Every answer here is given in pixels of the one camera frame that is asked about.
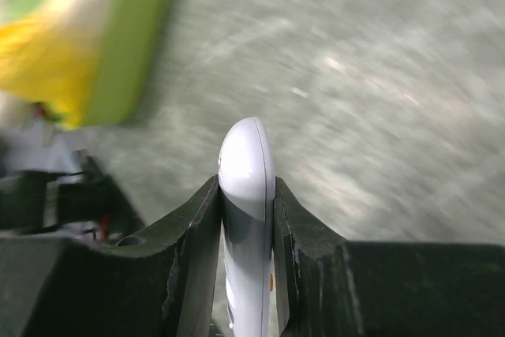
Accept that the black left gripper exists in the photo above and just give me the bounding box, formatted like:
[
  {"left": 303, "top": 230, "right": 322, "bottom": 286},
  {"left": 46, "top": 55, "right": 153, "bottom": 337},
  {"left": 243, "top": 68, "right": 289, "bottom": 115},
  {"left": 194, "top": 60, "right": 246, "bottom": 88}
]
[{"left": 1, "top": 155, "right": 145, "bottom": 238}]

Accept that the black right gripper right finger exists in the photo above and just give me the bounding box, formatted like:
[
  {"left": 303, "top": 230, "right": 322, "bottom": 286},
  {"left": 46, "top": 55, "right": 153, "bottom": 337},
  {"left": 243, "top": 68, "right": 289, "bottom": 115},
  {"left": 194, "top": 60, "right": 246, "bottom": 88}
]
[{"left": 274, "top": 179, "right": 504, "bottom": 336}]

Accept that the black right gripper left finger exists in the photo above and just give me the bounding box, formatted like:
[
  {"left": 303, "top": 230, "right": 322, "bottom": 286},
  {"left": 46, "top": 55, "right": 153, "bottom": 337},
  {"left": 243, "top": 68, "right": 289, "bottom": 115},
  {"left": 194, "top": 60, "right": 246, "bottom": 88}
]
[{"left": 1, "top": 177, "right": 220, "bottom": 336}]

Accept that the white remote control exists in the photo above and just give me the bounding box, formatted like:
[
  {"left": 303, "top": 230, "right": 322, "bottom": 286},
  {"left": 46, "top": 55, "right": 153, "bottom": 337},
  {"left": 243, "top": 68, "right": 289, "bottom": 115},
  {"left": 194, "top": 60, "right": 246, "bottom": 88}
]
[{"left": 218, "top": 117, "right": 275, "bottom": 336}]

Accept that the yellow green napa cabbage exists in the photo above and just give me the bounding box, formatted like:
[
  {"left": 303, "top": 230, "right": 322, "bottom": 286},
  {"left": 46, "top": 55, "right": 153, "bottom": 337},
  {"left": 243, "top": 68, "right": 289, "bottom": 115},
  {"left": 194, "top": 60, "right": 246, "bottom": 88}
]
[{"left": 1, "top": 0, "right": 114, "bottom": 129}]

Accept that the green plastic basket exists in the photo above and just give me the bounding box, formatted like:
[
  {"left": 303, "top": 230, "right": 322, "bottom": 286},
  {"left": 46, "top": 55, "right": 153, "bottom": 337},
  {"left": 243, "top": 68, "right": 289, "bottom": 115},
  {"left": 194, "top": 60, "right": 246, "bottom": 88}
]
[{"left": 39, "top": 0, "right": 179, "bottom": 127}]

